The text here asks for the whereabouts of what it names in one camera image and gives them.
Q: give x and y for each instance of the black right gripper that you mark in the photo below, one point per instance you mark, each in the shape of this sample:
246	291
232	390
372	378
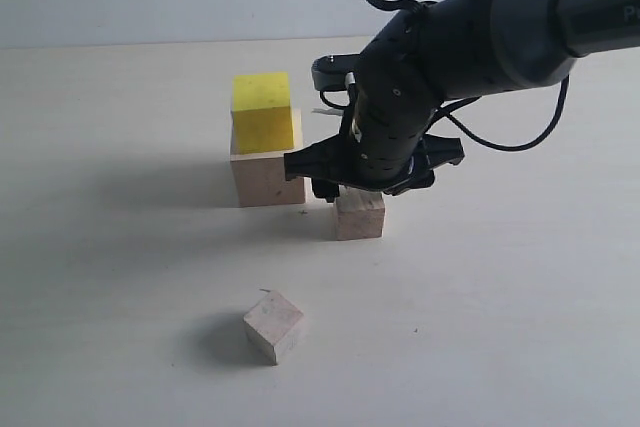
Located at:
394	105

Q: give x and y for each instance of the medium wooden cube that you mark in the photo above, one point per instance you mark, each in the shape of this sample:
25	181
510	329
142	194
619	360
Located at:
358	214

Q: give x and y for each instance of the large light wooden cube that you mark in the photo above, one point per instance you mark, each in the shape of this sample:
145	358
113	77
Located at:
260	177

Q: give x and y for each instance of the yellow cube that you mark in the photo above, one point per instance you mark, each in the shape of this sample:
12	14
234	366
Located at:
261	113

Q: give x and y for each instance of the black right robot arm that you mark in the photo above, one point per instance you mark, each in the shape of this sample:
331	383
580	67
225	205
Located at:
433	58

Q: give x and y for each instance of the small pale wooden cube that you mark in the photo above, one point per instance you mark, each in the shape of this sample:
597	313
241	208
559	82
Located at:
275	326

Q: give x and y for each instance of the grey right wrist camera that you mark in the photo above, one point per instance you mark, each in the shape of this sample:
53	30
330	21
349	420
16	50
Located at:
329	73

